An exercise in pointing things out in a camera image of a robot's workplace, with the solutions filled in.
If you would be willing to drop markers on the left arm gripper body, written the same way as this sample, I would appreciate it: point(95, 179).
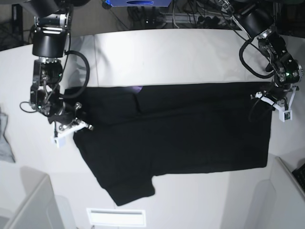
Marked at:
point(272, 94)

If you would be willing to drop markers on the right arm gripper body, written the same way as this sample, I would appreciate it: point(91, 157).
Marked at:
point(62, 115)

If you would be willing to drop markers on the black T-shirt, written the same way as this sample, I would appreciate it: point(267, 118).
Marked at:
point(170, 129)

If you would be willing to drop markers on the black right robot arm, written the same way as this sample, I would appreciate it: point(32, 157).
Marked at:
point(52, 26)

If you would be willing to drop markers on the grey cloth at left edge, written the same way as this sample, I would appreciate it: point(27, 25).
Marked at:
point(6, 153)

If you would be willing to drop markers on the black keyboard at right edge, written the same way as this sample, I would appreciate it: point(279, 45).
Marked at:
point(299, 175)

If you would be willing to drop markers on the white power strip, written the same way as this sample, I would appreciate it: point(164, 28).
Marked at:
point(189, 18)

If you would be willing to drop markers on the blue box at top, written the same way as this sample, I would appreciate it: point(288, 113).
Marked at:
point(130, 3)

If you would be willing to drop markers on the white table cable slot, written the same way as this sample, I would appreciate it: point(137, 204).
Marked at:
point(117, 217)

